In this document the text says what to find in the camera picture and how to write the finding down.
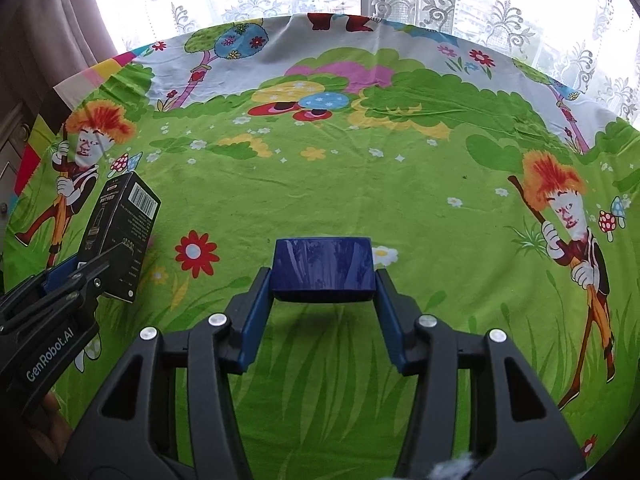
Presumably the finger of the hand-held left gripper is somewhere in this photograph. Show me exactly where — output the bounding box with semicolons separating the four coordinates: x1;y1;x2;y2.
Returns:
0;244;128;336
0;256;83;311

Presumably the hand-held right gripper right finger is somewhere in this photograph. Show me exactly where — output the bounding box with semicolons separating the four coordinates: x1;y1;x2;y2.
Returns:
375;267;588;480

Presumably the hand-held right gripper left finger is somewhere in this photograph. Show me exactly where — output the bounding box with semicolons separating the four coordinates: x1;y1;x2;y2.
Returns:
57;266;275;480

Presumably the black barcode box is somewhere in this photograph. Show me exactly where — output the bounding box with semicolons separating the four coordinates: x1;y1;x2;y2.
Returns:
79;172;162;304

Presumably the glossy dark blue box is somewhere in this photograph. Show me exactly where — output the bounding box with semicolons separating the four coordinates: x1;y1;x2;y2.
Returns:
271;236;377;304

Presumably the cream carved dresser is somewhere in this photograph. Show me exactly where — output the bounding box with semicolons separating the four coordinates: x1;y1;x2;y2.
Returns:
0;102;33;221

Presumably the cartoon printed green cloth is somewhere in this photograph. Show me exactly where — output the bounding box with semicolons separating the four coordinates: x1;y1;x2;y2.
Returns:
0;12;640;480

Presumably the pink curtain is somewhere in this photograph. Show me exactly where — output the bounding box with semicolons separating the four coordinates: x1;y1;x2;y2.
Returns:
0;0;123;111

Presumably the lace window curtain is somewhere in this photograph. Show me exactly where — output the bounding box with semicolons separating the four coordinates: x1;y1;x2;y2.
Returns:
87;0;640;126

